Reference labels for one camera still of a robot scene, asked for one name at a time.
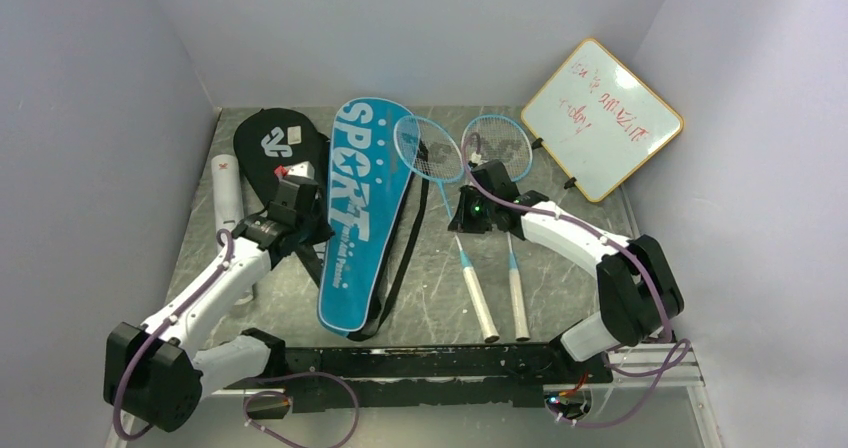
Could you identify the blue white badminton racket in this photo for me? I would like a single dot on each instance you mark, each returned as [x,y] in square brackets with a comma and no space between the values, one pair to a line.
[499,137]

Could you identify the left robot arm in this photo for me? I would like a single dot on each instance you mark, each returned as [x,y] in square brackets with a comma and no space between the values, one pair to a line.
[159,371]

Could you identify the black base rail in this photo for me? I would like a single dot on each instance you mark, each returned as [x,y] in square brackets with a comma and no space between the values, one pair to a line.
[519,375]

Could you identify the black racket cover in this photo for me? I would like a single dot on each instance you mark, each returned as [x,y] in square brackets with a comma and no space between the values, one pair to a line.
[265,140]

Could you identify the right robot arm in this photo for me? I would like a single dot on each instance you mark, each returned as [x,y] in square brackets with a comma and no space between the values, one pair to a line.
[636,289]

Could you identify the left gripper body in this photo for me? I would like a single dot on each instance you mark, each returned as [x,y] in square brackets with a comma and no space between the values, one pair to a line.
[313,227]

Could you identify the white dry erase board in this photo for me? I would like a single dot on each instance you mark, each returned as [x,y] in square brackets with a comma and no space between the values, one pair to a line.
[598,121]

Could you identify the white shuttlecock tube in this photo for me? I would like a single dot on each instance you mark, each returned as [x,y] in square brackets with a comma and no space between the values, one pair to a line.
[227,193]

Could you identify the blue racket cover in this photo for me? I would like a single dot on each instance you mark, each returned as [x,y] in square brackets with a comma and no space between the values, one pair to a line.
[367,191]

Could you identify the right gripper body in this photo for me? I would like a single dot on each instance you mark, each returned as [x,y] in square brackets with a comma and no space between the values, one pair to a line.
[475,216]

